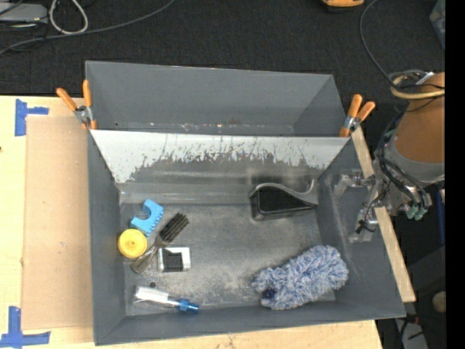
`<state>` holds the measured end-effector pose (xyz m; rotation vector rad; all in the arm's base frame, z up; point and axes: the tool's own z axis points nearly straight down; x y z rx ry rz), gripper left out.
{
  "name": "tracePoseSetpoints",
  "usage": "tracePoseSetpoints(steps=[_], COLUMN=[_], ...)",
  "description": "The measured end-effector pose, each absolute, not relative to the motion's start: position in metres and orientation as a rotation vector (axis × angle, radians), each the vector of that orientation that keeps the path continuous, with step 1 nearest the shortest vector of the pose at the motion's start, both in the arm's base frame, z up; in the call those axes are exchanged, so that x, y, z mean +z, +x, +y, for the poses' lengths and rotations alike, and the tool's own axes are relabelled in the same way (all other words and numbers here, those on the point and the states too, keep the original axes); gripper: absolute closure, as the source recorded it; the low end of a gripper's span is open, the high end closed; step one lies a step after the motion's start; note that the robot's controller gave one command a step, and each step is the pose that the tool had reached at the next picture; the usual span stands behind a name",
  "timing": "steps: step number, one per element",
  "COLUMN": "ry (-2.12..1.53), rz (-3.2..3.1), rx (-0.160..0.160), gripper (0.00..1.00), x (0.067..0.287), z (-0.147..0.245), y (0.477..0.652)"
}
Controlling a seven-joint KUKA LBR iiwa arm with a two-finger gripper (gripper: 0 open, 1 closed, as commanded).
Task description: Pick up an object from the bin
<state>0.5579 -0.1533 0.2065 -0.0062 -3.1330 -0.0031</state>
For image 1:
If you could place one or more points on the brown cardboard board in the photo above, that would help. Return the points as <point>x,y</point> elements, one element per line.
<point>54,213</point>

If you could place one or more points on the white square frame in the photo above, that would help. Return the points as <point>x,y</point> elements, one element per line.
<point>186,258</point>

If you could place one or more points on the blue and white fluffy duster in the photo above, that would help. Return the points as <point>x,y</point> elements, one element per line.
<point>305,278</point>

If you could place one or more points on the black and grey dustpan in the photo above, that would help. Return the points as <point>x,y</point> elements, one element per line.
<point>276,200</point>

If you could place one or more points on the grey metal bin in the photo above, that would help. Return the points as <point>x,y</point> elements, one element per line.
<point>225,238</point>

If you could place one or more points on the yellow round cap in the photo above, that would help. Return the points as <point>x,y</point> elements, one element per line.
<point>132,243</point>

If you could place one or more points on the clear tube with blue cap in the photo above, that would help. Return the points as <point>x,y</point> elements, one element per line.
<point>156,296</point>

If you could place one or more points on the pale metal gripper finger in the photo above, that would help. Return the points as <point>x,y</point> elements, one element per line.
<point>345,184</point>
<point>365,227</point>

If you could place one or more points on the blue notched block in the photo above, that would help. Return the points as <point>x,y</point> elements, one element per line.
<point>149,214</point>

